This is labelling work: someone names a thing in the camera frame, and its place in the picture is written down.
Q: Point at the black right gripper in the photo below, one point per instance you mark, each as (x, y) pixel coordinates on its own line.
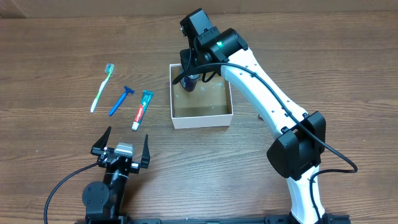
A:
(186, 55)

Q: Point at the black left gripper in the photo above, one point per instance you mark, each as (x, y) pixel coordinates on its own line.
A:
(99, 149)

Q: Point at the dark blue pump bottle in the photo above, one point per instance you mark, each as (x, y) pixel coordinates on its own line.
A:
(189, 82)

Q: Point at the Colgate toothpaste tube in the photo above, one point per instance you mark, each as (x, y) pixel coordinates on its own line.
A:
(145, 100)

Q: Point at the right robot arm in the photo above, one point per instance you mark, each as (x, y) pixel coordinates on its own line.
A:
(299, 137)

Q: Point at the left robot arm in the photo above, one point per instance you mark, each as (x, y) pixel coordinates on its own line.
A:
(103, 199)

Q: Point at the white cardboard box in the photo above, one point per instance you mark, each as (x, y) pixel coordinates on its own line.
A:
(208, 105)

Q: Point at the blue disposable razor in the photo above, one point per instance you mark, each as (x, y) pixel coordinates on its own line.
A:
(127, 91)

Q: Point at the green white toothbrush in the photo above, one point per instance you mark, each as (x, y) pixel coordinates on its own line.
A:
(109, 71)

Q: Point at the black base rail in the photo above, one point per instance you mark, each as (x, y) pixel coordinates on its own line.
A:
(269, 219)

